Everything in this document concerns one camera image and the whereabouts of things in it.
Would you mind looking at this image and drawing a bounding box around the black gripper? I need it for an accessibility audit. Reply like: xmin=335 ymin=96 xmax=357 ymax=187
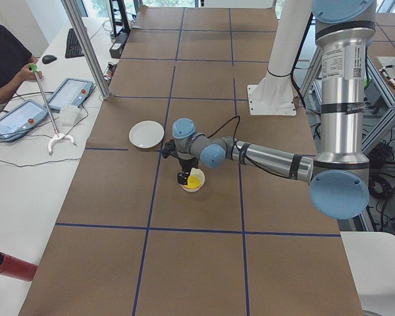
xmin=177 ymin=157 xmax=198 ymax=184

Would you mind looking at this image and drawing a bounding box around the yellow lemon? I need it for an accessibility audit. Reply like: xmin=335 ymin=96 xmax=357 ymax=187
xmin=185 ymin=175 xmax=201 ymax=190

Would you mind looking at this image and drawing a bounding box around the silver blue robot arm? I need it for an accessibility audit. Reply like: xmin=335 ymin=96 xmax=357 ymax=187
xmin=165 ymin=1 xmax=377 ymax=219

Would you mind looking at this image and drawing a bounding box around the white bowl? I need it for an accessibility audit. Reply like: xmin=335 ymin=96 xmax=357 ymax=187
xmin=180 ymin=168 xmax=205 ymax=192

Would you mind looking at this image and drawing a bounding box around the white plate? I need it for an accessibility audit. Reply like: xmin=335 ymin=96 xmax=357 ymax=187
xmin=129 ymin=120 xmax=165 ymax=149

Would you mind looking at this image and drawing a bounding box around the brown paper table cover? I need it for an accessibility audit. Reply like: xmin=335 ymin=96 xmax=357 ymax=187
xmin=20 ymin=8 xmax=362 ymax=315

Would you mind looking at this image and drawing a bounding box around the reacher grabber tool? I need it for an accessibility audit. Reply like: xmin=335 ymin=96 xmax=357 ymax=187
xmin=29 ymin=63 xmax=76 ymax=155

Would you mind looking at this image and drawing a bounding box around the far teach pendant tablet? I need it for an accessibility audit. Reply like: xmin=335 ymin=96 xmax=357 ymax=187
xmin=48 ymin=78 xmax=94 ymax=111

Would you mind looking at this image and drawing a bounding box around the teach pendant tablet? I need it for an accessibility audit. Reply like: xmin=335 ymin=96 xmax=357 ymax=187
xmin=48 ymin=78 xmax=94 ymax=111
xmin=0 ymin=99 xmax=48 ymax=142

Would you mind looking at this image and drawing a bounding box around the black power box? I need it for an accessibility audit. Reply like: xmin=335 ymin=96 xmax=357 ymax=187
xmin=109 ymin=32 xmax=128 ymax=59

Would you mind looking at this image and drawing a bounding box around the black keyboard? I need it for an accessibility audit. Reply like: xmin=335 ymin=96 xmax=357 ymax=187
xmin=65 ymin=28 xmax=84 ymax=59

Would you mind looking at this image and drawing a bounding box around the near teach pendant tablet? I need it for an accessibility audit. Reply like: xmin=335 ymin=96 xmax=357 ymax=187
xmin=0 ymin=99 xmax=48 ymax=142

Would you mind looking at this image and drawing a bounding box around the black computer mouse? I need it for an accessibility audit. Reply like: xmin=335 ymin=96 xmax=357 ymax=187
xmin=41 ymin=55 xmax=57 ymax=65

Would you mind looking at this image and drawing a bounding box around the red cylinder tube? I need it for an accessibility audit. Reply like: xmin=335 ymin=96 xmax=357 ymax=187
xmin=0 ymin=252 xmax=38 ymax=282

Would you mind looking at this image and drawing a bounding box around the person in black shirt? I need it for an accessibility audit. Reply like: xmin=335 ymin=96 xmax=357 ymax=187
xmin=0 ymin=24 xmax=38 ymax=105

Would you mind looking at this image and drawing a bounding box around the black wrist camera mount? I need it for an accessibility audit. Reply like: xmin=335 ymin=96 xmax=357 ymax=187
xmin=161 ymin=139 xmax=178 ymax=159

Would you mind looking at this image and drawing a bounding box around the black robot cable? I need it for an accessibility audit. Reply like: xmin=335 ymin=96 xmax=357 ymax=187
xmin=207 ymin=115 xmax=297 ymax=180

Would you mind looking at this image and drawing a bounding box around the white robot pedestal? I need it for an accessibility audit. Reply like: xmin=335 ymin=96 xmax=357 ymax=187
xmin=248 ymin=0 xmax=312 ymax=116

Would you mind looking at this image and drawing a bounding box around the aluminium frame post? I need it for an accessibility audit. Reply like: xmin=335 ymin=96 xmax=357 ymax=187
xmin=61 ymin=0 xmax=111 ymax=100

